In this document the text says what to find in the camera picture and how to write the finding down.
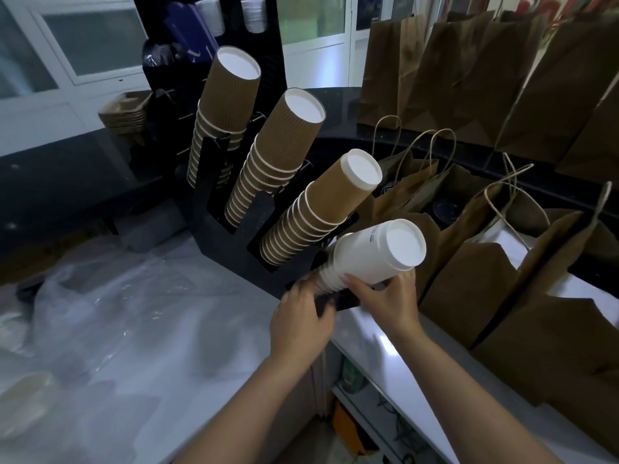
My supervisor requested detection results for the person's left hand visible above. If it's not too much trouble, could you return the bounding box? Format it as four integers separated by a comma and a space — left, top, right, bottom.
268, 277, 337, 368

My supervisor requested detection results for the person's right hand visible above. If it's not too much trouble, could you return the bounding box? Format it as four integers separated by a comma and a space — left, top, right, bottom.
343, 270, 426, 342

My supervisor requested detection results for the stack of white paper cups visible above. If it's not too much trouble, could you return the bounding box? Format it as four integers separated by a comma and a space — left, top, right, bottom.
317, 218, 427, 293
0, 371, 59, 438

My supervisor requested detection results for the black cup dispenser rack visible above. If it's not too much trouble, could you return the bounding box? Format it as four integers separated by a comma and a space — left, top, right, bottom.
186, 106, 361, 314

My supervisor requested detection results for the clear plastic bag sheet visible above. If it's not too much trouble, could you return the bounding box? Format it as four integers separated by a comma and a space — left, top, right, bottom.
34, 236, 271, 382

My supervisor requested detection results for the brown cup stack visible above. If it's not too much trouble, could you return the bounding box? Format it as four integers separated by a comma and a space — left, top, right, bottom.
186, 45, 262, 189

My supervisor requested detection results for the black acrylic condiment organizer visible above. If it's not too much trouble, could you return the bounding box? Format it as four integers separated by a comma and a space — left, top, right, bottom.
133, 0, 287, 160

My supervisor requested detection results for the person's right forearm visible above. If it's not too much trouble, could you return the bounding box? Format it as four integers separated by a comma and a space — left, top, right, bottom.
391, 328, 562, 464

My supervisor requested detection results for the person's left forearm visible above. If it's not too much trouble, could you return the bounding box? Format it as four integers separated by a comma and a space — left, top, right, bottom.
173, 354, 320, 464

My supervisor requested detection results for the stack of pulp cup trays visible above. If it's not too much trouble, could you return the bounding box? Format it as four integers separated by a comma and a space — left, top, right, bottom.
98, 90, 153, 137

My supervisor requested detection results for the row of brown paper bags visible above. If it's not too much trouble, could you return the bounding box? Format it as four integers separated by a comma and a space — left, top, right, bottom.
355, 0, 619, 458

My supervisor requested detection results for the black glossy bar counter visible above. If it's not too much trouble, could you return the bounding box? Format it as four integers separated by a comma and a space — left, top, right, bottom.
0, 86, 619, 285

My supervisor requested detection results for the black wrapped cutlery bundle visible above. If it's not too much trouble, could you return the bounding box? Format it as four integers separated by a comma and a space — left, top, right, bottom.
141, 41, 180, 69

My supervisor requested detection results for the white framed window partition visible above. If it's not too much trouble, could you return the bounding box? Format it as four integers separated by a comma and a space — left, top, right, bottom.
0, 0, 436, 158

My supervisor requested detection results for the bundle of blue paper packets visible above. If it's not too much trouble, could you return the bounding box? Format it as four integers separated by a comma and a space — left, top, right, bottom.
164, 2, 221, 63

